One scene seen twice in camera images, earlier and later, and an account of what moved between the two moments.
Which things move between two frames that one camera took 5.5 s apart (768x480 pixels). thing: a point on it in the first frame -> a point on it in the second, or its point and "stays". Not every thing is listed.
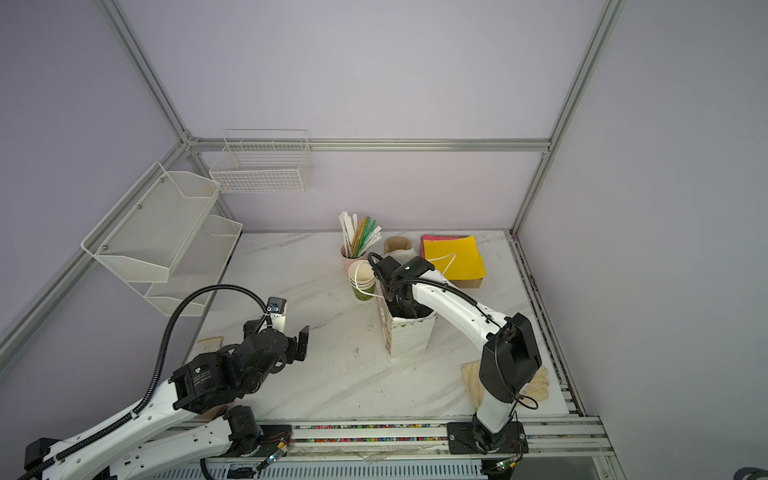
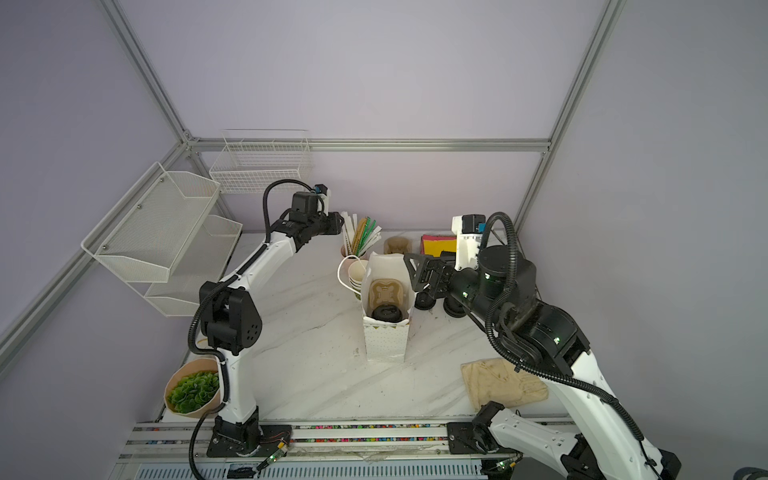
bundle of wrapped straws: x=358 y=235 stays
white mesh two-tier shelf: x=162 y=238 stays
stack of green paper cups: x=361 y=276 stays
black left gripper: x=301 y=348 -> x=335 y=223
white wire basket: x=262 y=161 stays
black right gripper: x=419 y=312 -> x=437 y=269
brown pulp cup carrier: x=396 y=243 stays
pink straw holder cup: x=346 y=260 stays
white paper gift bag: x=402 y=336 -> x=387 y=342
